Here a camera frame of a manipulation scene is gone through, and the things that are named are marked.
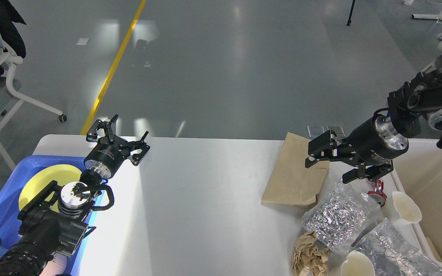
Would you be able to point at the left floor outlet plate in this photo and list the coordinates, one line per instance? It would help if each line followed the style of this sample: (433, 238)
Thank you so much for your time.
(315, 130)

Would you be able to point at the floor outlet plate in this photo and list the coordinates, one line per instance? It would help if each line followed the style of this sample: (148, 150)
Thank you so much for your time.
(338, 130)
(315, 130)

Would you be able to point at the yellow plate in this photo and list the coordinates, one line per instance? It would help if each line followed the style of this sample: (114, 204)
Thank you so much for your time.
(62, 173)

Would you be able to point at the black tripod leg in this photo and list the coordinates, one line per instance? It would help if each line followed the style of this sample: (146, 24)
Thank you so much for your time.
(351, 12)

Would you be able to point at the right floor outlet plate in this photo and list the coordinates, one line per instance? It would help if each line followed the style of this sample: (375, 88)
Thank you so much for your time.
(338, 130)

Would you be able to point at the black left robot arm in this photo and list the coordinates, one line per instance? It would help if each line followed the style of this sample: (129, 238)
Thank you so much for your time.
(54, 221)

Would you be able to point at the crushed red can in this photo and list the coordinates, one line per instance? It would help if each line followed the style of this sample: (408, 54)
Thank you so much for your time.
(377, 193)

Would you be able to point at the white plastic bin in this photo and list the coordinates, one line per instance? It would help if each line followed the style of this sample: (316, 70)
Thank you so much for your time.
(418, 173)

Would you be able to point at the pink mug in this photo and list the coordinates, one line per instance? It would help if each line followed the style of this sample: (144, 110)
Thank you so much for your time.
(57, 265)

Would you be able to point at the crumpled aluminium foil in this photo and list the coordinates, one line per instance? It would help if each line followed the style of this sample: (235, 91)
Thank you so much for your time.
(341, 217)

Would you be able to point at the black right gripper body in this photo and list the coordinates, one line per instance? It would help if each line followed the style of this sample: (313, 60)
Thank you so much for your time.
(376, 141)

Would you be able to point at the clear plastic bag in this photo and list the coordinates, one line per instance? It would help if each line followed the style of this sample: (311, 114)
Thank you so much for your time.
(392, 255)

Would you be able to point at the brown paper bag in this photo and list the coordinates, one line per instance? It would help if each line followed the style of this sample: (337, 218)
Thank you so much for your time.
(290, 182)

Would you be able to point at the blue plastic tray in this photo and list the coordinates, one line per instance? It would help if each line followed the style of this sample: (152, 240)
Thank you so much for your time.
(9, 196)

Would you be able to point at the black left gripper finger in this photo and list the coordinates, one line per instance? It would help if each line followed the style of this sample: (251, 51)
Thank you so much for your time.
(136, 150)
(92, 135)

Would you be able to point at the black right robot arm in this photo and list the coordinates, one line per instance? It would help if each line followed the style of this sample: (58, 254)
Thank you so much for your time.
(418, 98)

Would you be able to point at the crumpled brown paper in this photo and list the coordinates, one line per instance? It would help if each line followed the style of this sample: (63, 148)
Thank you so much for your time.
(308, 257)

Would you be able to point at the white office chair left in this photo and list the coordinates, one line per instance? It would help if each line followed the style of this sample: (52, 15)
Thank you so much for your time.
(9, 60)

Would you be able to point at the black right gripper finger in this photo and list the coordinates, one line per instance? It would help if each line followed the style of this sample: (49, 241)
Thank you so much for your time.
(327, 147)
(371, 173)

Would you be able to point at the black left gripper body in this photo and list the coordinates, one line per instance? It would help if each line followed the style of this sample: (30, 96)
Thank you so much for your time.
(106, 159)

